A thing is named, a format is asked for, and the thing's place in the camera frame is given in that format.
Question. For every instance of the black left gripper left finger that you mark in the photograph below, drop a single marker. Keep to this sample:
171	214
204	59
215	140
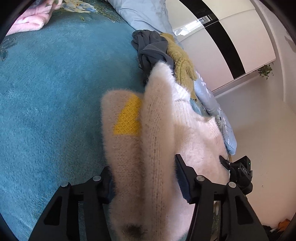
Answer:
59	220

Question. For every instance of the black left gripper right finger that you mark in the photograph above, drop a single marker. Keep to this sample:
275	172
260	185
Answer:
237	219

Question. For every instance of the beige fuzzy cartoon sweater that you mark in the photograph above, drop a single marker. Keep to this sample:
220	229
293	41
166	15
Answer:
142	133

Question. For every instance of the green hanging plant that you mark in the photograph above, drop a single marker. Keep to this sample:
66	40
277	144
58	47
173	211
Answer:
265	71

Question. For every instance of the olive knitted garment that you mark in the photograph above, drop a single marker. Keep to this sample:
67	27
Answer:
185	74

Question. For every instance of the white black wardrobe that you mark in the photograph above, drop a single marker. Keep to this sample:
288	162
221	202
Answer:
225	40

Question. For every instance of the blue plush bed blanket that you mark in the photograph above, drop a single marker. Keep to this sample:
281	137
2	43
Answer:
52	82

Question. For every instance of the dark grey crumpled garment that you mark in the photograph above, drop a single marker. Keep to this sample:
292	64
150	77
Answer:
151	47

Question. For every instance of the light blue floral quilt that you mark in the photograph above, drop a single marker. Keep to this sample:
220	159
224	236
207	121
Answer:
152	15

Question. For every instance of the pink folded garment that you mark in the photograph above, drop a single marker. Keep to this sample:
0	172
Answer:
35	17

